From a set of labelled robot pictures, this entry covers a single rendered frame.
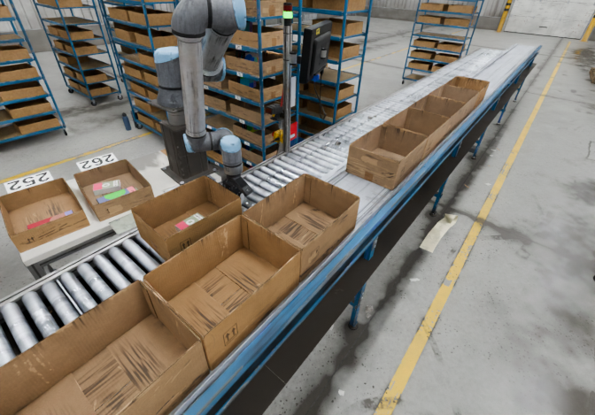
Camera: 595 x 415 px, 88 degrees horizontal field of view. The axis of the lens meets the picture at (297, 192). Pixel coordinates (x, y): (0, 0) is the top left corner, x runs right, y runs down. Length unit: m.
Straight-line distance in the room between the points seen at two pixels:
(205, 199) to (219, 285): 0.70
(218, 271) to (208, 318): 0.19
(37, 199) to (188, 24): 1.32
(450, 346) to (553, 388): 0.52
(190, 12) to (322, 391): 1.82
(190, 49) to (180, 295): 0.87
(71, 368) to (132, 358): 0.15
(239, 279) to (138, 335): 0.35
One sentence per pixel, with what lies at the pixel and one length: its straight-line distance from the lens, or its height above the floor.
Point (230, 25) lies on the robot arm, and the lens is 1.28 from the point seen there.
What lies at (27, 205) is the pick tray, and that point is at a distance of 2.15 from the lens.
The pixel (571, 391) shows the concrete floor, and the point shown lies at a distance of 2.46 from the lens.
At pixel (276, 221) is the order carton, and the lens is 1.38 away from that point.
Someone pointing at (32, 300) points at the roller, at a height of 0.75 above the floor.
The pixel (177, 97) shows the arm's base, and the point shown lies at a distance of 1.81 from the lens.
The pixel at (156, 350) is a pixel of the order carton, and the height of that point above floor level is 0.89.
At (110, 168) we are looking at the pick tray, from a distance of 2.14.
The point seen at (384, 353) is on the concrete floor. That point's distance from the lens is 2.09.
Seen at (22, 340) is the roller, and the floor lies 0.75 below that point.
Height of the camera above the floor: 1.79
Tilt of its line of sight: 35 degrees down
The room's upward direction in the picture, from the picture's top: 2 degrees clockwise
